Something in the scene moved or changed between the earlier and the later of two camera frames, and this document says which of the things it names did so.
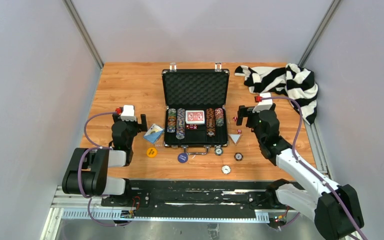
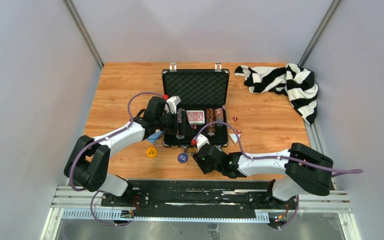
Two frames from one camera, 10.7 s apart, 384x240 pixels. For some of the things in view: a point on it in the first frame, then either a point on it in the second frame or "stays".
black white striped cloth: (297, 83) stays
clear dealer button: (159, 144) stays
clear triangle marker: (235, 137) stays
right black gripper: (244, 112) -> (201, 163)
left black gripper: (116, 118) -> (181, 129)
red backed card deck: (195, 117) stays
